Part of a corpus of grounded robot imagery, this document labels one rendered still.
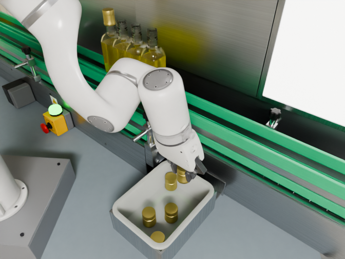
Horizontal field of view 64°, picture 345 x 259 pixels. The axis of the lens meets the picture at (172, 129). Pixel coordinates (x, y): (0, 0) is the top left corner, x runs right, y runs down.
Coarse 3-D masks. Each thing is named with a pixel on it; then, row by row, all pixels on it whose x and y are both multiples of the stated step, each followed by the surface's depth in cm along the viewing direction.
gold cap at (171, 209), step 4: (168, 204) 71; (172, 204) 71; (164, 208) 70; (168, 208) 70; (172, 208) 70; (176, 208) 70; (168, 212) 69; (172, 212) 69; (176, 212) 69; (164, 216) 72; (168, 216) 70; (172, 216) 70; (176, 216) 70; (168, 220) 71; (172, 220) 71; (176, 220) 72
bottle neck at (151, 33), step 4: (148, 28) 75; (152, 28) 76; (156, 28) 75; (148, 32) 74; (152, 32) 74; (156, 32) 75; (148, 36) 75; (152, 36) 75; (156, 36) 76; (148, 40) 76; (152, 40) 75; (156, 40) 76; (148, 44) 77; (152, 44) 76; (156, 44) 77
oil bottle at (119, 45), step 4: (128, 36) 84; (116, 40) 83; (120, 40) 82; (124, 40) 82; (128, 40) 83; (112, 44) 84; (116, 44) 83; (120, 44) 82; (124, 44) 82; (112, 48) 85; (116, 48) 84; (120, 48) 83; (124, 48) 82; (116, 52) 85; (120, 52) 83; (124, 52) 83; (116, 56) 86; (120, 56) 84; (124, 56) 83; (116, 60) 87
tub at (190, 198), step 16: (160, 176) 78; (128, 192) 70; (144, 192) 75; (160, 192) 79; (176, 192) 79; (192, 192) 78; (208, 192) 72; (112, 208) 67; (128, 208) 72; (160, 208) 75; (192, 208) 75; (128, 224) 63; (160, 224) 71; (176, 224) 71; (144, 240) 61
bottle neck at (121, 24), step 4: (120, 20) 81; (124, 20) 81; (120, 24) 80; (124, 24) 80; (120, 28) 80; (124, 28) 81; (120, 32) 81; (124, 32) 81; (120, 36) 82; (124, 36) 82
